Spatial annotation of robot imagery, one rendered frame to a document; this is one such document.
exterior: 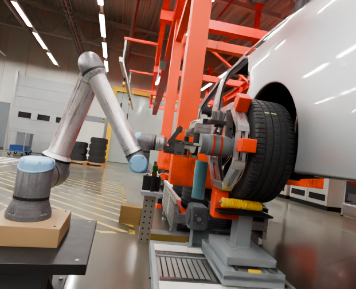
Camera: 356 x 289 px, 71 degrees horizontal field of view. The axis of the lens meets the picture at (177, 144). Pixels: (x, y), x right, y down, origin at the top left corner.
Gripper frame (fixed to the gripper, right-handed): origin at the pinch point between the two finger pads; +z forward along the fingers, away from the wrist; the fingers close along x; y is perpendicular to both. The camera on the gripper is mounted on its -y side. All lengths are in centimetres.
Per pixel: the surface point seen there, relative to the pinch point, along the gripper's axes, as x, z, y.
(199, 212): -39, 15, 46
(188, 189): -89, 16, 37
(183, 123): -60, -1, -19
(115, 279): -10, -37, 83
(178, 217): -70, 6, 59
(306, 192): -415, 372, 55
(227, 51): -255, 87, -178
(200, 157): -61, 17, 7
